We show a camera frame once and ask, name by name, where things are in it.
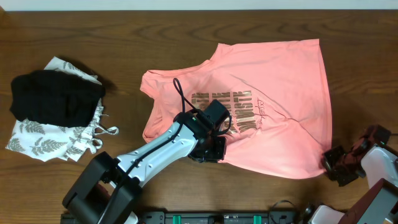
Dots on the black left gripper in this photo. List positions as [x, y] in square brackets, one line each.
[219, 155]

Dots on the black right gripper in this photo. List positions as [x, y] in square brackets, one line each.
[327, 161]

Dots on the pink cloth garment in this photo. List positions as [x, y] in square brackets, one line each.
[277, 95]

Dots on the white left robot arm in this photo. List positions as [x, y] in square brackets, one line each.
[108, 188]

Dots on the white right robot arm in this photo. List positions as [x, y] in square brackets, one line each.
[371, 158]

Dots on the black folded garment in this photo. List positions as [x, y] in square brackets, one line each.
[53, 97]

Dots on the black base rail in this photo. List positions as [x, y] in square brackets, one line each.
[192, 217]

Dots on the white fern-print drawstring bag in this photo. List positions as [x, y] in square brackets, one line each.
[47, 141]

